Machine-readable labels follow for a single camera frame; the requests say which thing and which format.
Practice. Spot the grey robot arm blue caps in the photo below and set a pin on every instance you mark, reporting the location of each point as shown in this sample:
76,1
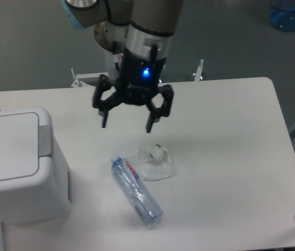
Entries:
142,32

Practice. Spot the crumpled white plastic bag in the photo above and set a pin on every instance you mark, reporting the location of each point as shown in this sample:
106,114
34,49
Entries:
155,162

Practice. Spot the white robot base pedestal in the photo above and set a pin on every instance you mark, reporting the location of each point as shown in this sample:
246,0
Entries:
113,62

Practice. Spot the white plastic trash can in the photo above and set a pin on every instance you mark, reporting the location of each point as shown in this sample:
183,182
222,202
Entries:
34,173

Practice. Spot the large blue water jug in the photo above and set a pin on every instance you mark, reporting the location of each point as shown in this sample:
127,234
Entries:
282,15

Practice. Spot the clear empty plastic bottle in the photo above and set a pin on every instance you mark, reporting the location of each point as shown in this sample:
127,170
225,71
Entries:
137,193

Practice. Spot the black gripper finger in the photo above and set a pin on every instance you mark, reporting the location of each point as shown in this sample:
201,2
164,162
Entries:
104,106
166,91

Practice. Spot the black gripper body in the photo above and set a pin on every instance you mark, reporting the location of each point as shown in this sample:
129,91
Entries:
138,79

